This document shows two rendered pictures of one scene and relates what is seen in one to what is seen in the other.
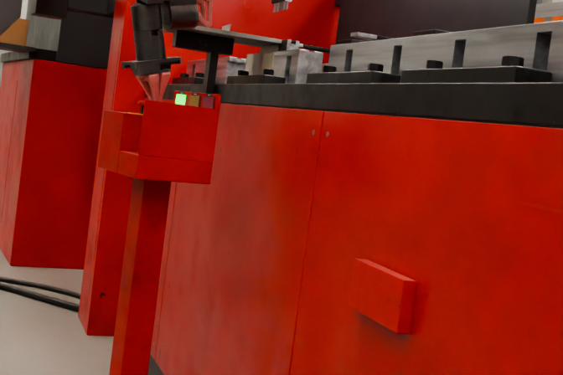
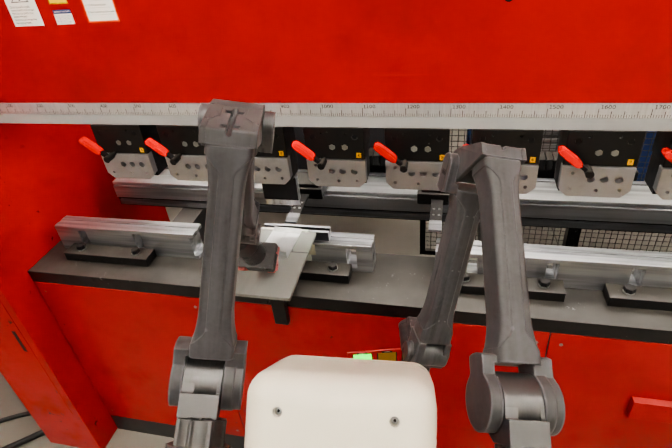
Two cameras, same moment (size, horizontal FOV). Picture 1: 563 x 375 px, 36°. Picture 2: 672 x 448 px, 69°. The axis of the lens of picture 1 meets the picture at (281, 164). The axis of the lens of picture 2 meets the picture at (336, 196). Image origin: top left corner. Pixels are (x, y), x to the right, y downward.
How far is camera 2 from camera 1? 1.94 m
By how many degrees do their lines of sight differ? 59
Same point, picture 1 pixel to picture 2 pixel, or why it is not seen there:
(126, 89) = (15, 292)
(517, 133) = not seen: outside the picture
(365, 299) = (651, 416)
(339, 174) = (585, 363)
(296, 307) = not seen: hidden behind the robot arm
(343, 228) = (595, 384)
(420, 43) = (585, 265)
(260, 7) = (63, 128)
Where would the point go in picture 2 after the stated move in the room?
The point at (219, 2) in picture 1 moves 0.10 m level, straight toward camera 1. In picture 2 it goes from (34, 150) to (54, 155)
